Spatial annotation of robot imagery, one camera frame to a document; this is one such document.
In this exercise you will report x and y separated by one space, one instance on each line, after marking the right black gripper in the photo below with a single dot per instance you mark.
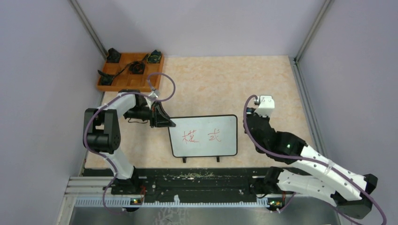
251 111

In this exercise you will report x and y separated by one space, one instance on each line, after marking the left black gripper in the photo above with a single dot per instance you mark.
162 119

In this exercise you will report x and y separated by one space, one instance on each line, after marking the white whiteboard with black frame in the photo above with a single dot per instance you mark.
204 136

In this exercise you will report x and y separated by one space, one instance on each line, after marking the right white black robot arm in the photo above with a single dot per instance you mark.
347 191

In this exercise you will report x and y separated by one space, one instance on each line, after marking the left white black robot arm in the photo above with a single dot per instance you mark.
102 134

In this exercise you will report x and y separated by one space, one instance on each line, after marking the orange wooden divided tray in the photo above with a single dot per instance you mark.
125 80

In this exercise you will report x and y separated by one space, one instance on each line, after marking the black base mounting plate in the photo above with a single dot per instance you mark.
203 185

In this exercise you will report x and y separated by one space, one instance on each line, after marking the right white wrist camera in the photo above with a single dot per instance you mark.
265 105

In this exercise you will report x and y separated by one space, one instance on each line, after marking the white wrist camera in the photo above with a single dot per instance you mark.
154 94
265 105

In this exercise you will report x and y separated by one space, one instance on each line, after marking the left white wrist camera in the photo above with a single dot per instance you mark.
154 94

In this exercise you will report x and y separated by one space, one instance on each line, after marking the aluminium rail frame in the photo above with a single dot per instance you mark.
93 192

